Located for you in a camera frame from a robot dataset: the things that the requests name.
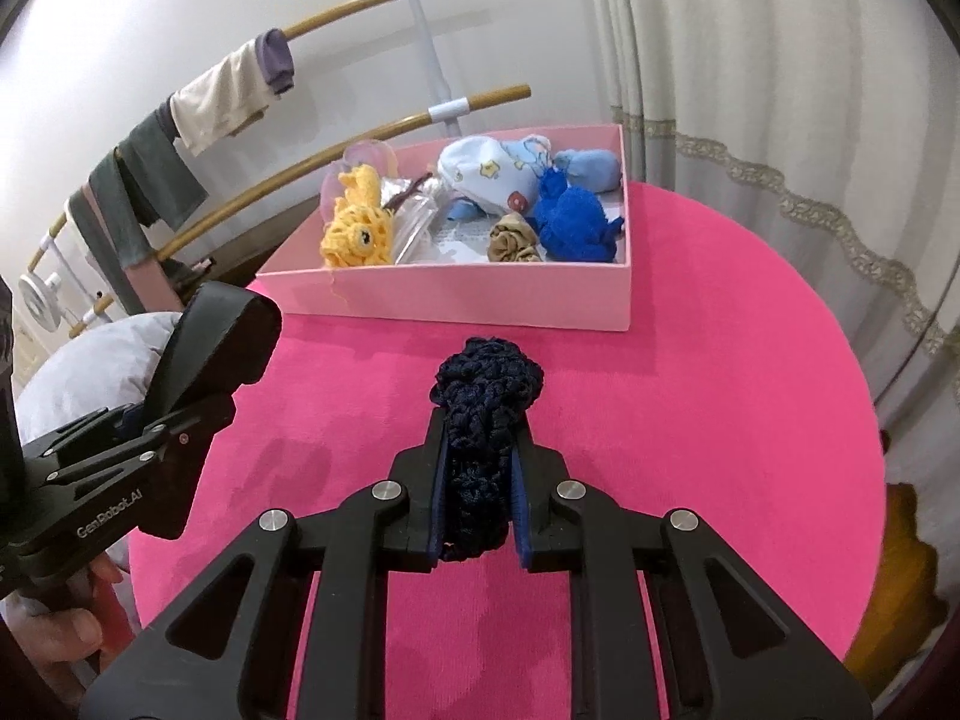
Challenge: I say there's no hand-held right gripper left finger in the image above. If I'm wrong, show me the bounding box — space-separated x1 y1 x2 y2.
79 409 451 720

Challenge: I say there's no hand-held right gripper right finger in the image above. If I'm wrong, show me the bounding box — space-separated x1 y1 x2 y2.
512 427 875 720

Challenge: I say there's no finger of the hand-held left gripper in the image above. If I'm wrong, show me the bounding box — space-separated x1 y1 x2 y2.
22 403 149 467
49 392 237 501

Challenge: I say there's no navy crochet scrunchie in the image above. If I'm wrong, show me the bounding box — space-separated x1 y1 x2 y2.
429 335 545 563

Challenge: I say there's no pink cardboard box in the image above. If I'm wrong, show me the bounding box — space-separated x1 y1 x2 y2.
255 122 632 332

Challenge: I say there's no olive satin scrunchie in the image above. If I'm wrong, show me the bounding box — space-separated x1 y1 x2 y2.
487 211 542 265

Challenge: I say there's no yellow crochet cloth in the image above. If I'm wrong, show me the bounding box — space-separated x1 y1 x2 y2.
321 163 398 293

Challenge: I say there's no bag of cotton swabs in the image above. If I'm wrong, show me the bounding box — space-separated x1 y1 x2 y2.
390 187 455 265

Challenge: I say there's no royal blue knit cloth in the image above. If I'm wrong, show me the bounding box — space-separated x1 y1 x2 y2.
525 169 627 265

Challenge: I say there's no person's left hand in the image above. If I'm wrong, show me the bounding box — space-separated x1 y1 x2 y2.
28 555 140 695

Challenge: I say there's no grey pillow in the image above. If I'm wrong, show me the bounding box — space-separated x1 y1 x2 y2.
15 313 185 451

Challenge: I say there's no small white fan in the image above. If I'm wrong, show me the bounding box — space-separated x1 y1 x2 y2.
19 274 66 329

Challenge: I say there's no dark brown furniture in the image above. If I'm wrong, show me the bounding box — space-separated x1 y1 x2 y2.
161 255 261 295

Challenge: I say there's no grey and pink garment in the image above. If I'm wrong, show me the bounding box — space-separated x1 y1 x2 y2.
67 187 188 314

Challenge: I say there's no pink round tablecloth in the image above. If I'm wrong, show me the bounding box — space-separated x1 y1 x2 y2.
127 181 886 720

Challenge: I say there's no dark green garment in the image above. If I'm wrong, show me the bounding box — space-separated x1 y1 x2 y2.
88 109 209 231

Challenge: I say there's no cream garment with purple cuff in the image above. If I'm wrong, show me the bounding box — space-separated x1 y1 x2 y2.
169 28 297 157

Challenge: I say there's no white printed baby hat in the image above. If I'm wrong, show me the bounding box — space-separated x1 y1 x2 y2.
437 136 542 220

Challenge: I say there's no mustard yellow cushion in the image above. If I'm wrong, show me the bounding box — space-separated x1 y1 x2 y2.
844 480 944 680

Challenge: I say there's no wooden clothes drying rack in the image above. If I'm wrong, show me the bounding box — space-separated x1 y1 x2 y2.
26 0 533 338

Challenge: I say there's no beige lace-trimmed curtain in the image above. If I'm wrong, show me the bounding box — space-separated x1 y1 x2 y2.
577 0 960 451

